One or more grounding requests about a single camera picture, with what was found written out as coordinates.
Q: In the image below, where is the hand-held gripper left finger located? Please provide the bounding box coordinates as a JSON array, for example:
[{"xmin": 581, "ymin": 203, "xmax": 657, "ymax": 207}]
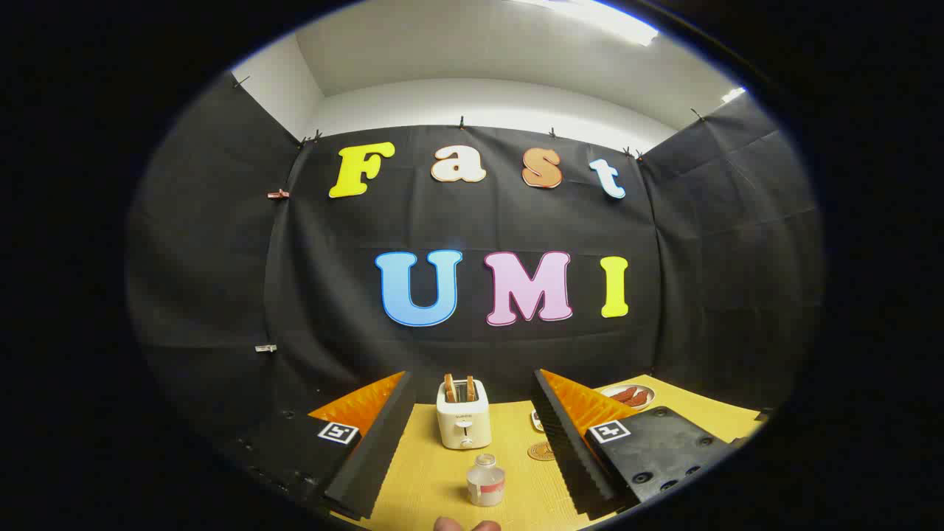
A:
[{"xmin": 221, "ymin": 370, "xmax": 418, "ymax": 521}]

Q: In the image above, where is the wooden table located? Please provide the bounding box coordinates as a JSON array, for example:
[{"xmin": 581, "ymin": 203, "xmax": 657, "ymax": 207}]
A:
[{"xmin": 332, "ymin": 374, "xmax": 764, "ymax": 531}]

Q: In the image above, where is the white toaster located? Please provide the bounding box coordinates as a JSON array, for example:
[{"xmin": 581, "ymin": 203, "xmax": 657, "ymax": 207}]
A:
[{"xmin": 436, "ymin": 378, "xmax": 493, "ymax": 451}]

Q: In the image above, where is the clear juice bottle red label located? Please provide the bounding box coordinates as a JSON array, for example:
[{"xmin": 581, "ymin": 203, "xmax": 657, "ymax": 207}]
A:
[{"xmin": 466, "ymin": 454, "xmax": 507, "ymax": 507}]

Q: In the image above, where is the black backdrop cloth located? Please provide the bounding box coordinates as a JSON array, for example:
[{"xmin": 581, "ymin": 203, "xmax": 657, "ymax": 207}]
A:
[{"xmin": 125, "ymin": 70, "xmax": 825, "ymax": 443}]

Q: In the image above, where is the white round plate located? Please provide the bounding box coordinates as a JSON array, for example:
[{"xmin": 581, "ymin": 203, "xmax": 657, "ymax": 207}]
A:
[{"xmin": 599, "ymin": 384, "xmax": 656, "ymax": 411}]

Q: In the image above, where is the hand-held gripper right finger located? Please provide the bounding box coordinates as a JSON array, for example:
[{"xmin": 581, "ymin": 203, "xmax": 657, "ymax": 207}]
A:
[{"xmin": 532, "ymin": 369, "xmax": 738, "ymax": 518}]

